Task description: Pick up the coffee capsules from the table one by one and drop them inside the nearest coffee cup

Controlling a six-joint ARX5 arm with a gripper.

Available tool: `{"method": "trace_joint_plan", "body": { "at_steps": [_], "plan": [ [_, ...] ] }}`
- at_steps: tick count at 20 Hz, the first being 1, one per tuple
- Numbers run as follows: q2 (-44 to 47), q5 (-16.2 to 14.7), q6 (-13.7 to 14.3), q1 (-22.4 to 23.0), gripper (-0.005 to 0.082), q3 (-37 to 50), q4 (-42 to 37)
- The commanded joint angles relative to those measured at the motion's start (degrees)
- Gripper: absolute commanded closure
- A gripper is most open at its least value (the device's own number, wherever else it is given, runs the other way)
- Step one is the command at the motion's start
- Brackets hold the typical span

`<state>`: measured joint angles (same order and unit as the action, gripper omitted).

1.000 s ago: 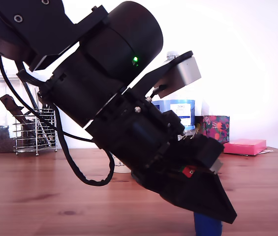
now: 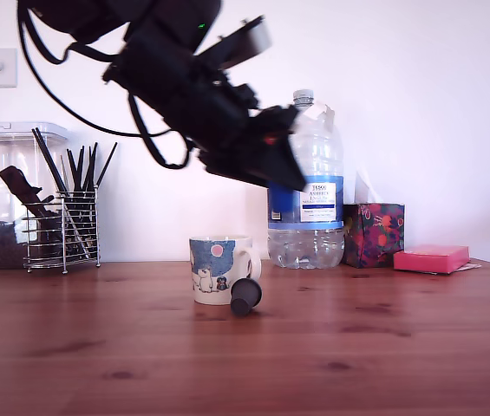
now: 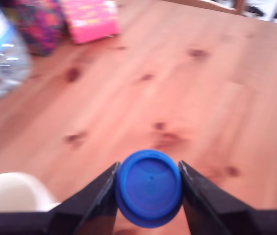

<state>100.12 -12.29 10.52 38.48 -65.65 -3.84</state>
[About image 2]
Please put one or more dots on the dark grey coffee capsule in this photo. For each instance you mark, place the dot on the dark grey coffee capsule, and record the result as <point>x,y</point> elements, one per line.
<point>246,297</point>

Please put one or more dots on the dark coffee beans pile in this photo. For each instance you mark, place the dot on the dark coffee beans pile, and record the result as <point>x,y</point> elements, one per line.
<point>1,258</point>

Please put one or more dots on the large clear water bottle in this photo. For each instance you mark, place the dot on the large clear water bottle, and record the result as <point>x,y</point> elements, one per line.
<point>322,151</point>

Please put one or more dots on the white tissue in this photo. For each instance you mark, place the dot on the white tissue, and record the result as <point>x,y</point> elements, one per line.
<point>366,190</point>

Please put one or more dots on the white cartoon print mug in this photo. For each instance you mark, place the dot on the white cartoon print mug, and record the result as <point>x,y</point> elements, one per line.
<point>210,268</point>

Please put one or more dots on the floral tissue box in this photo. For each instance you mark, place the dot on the floral tissue box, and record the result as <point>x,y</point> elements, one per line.
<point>379,234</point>

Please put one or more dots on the black chopstick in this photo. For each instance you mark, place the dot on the black chopstick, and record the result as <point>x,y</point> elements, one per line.
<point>80,168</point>
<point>72,170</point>
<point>54,159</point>
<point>93,167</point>
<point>106,164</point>
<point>46,161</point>
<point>87,169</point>

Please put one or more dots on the pink flat box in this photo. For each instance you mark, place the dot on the pink flat box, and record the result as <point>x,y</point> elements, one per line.
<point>433,259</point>

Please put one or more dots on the paper sheet under box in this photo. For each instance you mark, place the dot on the paper sheet under box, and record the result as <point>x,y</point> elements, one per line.
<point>470,266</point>

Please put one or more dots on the black scoop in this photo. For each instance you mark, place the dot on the black scoop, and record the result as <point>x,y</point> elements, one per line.
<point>17,182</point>

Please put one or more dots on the black round ball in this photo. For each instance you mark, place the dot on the black round ball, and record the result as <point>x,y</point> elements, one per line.
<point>1,232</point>

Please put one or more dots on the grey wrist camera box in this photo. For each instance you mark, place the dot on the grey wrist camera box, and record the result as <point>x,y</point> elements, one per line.
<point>258,39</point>

